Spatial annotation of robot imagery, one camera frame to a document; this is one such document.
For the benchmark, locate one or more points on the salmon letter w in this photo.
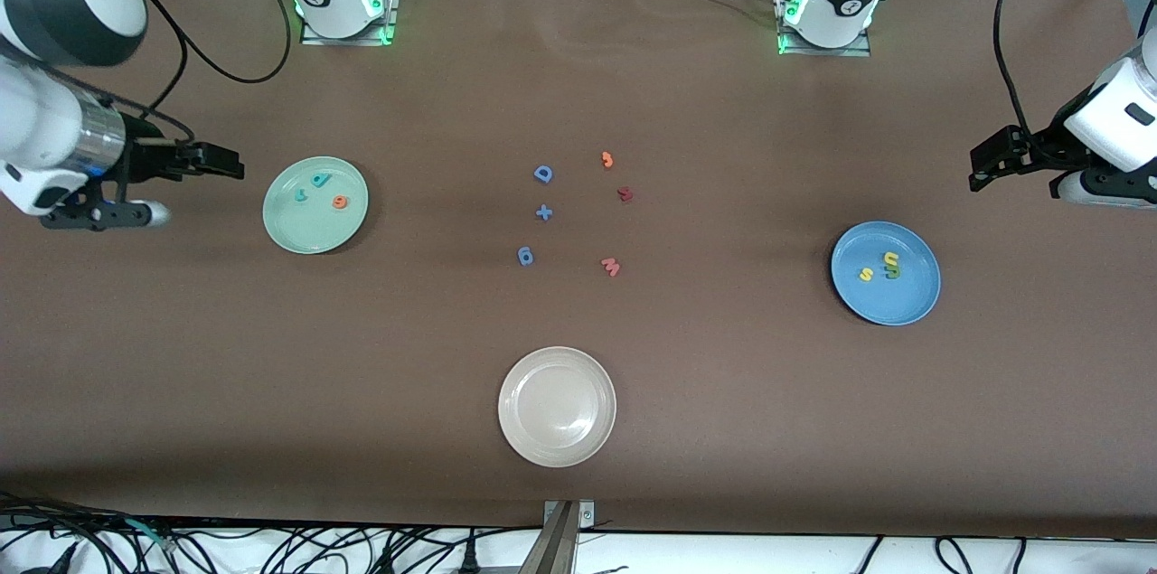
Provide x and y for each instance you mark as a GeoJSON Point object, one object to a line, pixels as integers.
{"type": "Point", "coordinates": [610, 267]}

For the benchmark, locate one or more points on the blue letter g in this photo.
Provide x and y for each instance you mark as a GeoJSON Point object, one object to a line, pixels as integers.
{"type": "Point", "coordinates": [526, 258]}

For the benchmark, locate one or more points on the blue plus sign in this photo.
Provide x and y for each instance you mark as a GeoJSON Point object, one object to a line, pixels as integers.
{"type": "Point", "coordinates": [543, 212]}

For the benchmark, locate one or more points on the blue letter D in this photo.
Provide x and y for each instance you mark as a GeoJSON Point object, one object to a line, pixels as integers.
{"type": "Point", "coordinates": [540, 174]}

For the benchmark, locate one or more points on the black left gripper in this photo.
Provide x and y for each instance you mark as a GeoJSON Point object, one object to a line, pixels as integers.
{"type": "Point", "coordinates": [1042, 149]}

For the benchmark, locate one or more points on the brown table cover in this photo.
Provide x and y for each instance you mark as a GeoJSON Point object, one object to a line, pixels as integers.
{"type": "Point", "coordinates": [578, 86]}

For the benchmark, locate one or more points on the pale green plate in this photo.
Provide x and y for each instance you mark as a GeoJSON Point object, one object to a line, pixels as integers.
{"type": "Point", "coordinates": [298, 229]}

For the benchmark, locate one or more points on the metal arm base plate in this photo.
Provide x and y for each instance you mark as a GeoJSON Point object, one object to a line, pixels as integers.
{"type": "Point", "coordinates": [348, 42]}
{"type": "Point", "coordinates": [827, 52]}

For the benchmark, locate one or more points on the beige plate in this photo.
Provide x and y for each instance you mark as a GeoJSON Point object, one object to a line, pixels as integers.
{"type": "Point", "coordinates": [557, 407]}

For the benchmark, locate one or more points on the blue plate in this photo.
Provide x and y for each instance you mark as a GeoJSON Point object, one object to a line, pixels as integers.
{"type": "Point", "coordinates": [895, 303]}

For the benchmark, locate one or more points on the metal table bracket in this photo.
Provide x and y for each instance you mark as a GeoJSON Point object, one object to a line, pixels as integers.
{"type": "Point", "coordinates": [562, 538]}

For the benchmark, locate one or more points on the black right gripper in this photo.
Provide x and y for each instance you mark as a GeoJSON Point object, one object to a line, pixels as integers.
{"type": "Point", "coordinates": [143, 157]}

